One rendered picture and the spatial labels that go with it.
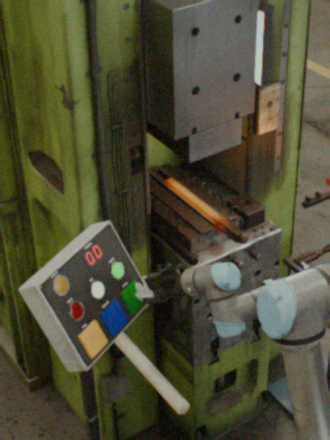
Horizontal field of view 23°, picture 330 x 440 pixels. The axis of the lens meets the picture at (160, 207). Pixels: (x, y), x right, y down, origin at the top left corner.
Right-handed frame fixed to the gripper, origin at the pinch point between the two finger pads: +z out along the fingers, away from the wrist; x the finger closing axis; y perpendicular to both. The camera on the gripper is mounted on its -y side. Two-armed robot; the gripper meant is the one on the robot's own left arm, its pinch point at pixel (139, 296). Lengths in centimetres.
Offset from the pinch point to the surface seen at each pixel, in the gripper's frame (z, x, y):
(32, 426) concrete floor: 105, -9, -57
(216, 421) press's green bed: 42, -40, -82
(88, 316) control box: 3.2, 17.2, 5.6
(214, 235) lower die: 2.9, -44.2, -6.0
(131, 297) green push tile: 2.5, 1.1, 0.7
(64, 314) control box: 3.2, 24.0, 11.1
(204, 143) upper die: -14, -41, 26
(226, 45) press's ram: -31, -47, 50
